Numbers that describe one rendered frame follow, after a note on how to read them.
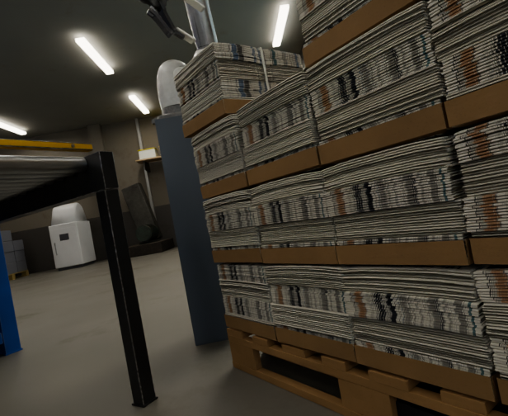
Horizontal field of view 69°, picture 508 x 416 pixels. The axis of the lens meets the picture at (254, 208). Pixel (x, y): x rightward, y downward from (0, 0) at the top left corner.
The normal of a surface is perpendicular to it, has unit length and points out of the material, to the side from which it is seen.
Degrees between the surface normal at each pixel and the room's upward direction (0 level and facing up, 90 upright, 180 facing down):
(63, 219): 72
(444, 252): 92
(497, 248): 92
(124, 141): 90
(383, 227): 90
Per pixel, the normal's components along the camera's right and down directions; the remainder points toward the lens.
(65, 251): 0.02, -0.01
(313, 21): -0.80, 0.15
